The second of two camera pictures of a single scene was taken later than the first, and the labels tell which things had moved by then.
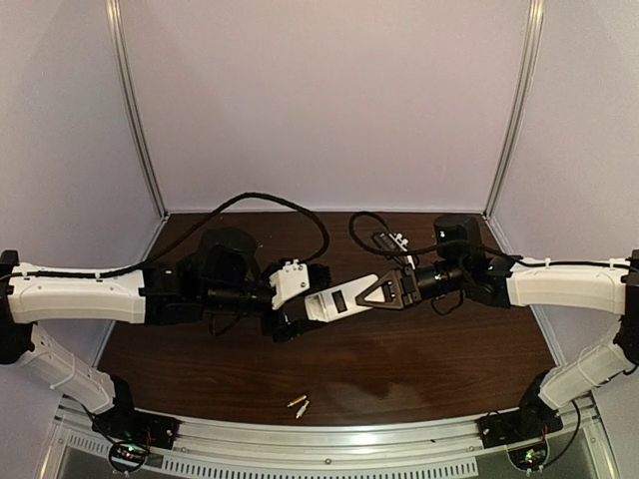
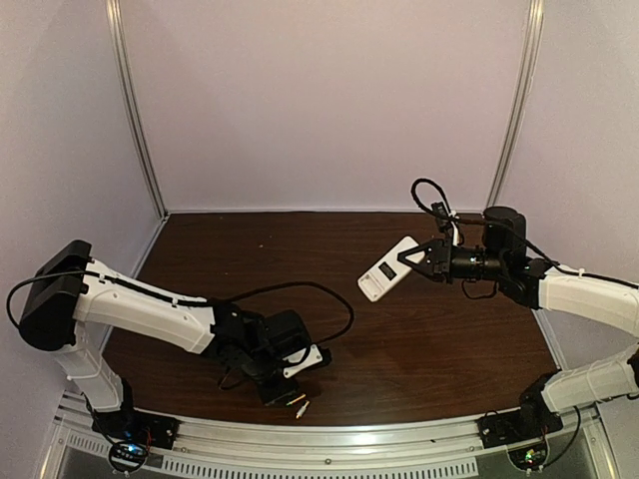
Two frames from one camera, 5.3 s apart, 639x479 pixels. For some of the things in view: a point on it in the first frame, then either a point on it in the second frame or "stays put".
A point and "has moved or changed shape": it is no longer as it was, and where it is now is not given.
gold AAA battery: x=296 y=401 stays put
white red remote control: x=339 y=301 has moved or changed shape
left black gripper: x=285 y=331 to x=272 y=396
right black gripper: x=403 y=287 to x=440 y=257
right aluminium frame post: x=518 y=107 stays put
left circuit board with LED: x=126 y=456 stays put
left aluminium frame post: x=115 y=18 stays put
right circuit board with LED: x=529 y=458 stays put
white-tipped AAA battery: x=302 y=410 stays put
